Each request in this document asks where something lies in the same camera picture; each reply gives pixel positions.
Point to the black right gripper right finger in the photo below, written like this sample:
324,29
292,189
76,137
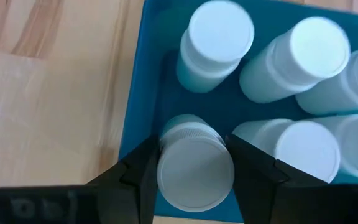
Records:
259,186

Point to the blue plastic basket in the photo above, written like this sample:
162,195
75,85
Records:
148,93

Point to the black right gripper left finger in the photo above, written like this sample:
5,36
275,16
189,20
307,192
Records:
129,193

